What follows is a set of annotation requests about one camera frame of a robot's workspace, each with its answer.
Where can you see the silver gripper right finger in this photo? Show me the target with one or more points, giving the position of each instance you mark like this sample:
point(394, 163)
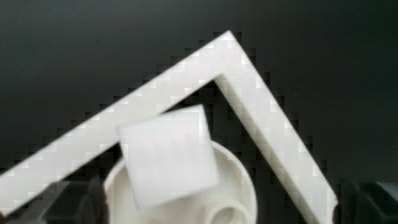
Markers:
point(366, 203)

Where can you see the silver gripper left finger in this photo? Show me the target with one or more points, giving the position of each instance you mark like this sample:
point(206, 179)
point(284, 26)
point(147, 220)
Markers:
point(71, 204)

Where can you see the white stool leg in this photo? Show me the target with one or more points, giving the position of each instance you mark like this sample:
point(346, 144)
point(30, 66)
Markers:
point(169, 156)

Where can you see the white round stool seat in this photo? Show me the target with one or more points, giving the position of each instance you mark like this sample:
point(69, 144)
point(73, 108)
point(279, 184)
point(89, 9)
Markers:
point(222, 206)

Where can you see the white front fence bar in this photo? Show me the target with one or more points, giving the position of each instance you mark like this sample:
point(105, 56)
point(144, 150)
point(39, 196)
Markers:
point(80, 145)

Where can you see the white fence bar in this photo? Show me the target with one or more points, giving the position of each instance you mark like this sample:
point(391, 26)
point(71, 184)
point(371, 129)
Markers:
point(80, 145)
point(273, 135)

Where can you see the white right fence bar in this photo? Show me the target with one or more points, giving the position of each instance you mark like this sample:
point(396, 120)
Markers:
point(273, 135)

